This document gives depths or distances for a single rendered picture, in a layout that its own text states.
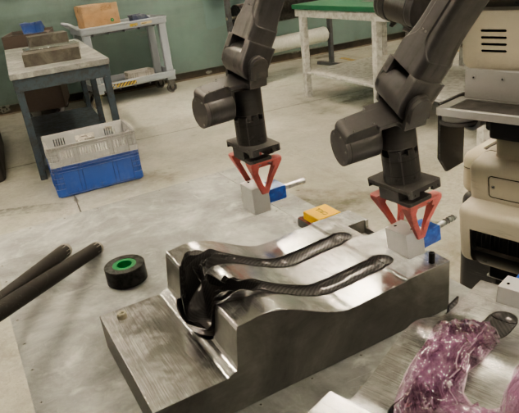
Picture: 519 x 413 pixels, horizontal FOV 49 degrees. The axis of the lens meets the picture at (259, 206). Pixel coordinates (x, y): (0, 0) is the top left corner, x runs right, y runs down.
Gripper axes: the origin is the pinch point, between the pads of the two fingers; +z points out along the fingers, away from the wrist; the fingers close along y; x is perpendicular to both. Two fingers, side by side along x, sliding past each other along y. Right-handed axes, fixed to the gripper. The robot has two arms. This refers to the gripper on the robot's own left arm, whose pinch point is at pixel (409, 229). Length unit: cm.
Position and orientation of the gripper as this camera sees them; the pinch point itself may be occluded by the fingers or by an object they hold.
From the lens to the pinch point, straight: 96.3
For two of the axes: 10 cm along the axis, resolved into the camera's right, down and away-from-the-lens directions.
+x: 8.6, -3.7, 3.7
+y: 4.7, 2.5, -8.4
